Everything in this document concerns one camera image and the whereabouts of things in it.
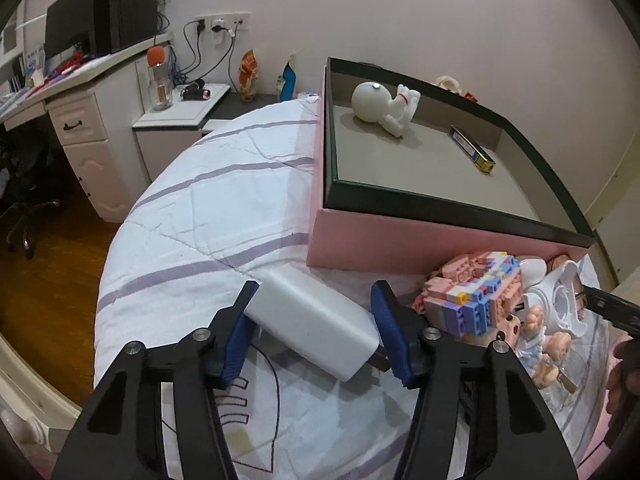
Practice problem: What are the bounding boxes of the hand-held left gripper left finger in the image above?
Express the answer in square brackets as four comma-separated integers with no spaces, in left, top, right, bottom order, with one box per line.
[50,280,261,480]

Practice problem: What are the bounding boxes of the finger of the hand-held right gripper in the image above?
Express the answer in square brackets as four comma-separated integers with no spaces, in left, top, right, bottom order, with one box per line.
[582,285,640,333]

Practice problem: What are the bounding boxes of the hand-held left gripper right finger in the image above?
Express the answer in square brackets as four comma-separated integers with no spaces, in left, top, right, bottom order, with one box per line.
[370,280,581,480]

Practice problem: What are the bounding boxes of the white round plastic gadget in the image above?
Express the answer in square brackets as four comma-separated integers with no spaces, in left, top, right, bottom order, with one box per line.
[525,259,588,338]

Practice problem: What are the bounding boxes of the white wall charger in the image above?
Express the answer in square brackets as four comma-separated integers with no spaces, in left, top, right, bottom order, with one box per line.
[243,267,391,383]

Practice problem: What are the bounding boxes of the pink box with dark rim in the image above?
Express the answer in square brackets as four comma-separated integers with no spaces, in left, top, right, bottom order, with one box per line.
[306,56,597,281]

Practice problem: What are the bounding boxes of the person's right hand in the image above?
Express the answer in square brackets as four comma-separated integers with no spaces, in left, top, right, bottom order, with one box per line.
[606,339,640,446]

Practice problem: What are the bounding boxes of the small doll figurine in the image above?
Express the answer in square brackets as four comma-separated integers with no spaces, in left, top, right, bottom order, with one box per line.
[517,305,573,391]

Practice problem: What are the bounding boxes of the small blue and gold box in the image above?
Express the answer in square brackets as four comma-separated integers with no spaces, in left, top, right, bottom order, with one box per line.
[448,126,497,173]

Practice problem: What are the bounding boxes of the white nightstand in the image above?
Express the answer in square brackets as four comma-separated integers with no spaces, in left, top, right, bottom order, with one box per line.
[131,82,232,186]

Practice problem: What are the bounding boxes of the dark grey low cabinet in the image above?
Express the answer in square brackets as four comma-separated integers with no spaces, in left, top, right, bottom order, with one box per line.
[202,92,281,133]

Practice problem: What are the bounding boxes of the white astronaut figure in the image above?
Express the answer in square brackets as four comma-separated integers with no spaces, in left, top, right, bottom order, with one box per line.
[351,81,422,139]

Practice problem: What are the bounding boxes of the small black device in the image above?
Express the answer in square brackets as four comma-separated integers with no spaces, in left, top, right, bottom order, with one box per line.
[181,80,211,102]

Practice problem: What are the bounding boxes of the white desk with drawers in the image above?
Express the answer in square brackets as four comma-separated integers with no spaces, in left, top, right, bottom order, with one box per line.
[0,30,176,223]

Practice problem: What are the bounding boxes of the black office chair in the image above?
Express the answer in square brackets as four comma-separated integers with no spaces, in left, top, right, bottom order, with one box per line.
[0,125,61,261]

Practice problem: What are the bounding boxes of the orange snack bag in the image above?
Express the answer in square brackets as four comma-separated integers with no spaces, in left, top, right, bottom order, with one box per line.
[237,49,260,102]

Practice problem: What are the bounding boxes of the clear bottle with orange cap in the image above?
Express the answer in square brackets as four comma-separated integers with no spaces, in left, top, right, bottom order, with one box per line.
[146,46,174,112]

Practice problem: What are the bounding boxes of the blue and white bag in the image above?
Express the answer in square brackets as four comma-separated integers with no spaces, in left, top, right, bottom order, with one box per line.
[276,49,301,101]

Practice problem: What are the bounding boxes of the red items on desk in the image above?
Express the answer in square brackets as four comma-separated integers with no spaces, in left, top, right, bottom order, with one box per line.
[46,51,87,82]

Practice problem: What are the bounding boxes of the black computer tower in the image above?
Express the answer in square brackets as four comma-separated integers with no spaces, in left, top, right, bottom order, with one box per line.
[91,0,160,56]

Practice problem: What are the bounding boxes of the black computer monitor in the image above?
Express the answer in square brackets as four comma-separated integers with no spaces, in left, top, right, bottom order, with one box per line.
[44,0,98,63]

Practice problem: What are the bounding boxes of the pink ring building block toy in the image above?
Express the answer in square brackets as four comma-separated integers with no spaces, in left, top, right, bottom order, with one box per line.
[412,251,525,347]

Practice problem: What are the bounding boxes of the white bed frame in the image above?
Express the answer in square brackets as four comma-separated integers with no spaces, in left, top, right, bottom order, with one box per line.
[0,330,83,461]

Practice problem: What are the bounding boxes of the black power cables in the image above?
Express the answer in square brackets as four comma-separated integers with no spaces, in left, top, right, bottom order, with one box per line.
[172,20,236,86]

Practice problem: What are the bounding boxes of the white wall outlet strip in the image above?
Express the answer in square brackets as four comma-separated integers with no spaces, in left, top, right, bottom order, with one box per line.
[192,11,251,33]

